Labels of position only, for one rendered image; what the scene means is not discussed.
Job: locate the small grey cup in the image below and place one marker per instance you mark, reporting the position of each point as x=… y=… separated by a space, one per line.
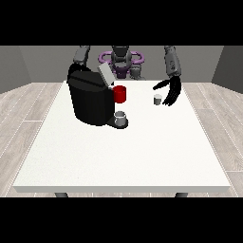
x=120 y=118

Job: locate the dark table leg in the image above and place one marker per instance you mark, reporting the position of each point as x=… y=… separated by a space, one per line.
x=181 y=195
x=61 y=195

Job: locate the black coffee machine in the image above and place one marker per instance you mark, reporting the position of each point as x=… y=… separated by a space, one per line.
x=90 y=99

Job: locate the pale grey machine lid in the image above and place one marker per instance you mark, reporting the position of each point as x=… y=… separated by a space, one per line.
x=106 y=74

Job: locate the red pod holder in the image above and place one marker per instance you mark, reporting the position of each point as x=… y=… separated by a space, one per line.
x=120 y=94

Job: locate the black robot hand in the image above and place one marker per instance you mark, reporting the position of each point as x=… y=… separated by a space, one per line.
x=172 y=89
x=74 y=67

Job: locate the grey robot trunk purple rings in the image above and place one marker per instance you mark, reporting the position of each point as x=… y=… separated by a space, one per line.
x=122 y=63

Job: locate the small grey coffee pod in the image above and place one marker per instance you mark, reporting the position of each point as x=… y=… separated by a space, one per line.
x=157 y=99

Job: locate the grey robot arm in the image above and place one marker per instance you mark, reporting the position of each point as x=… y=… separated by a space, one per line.
x=172 y=61
x=81 y=55

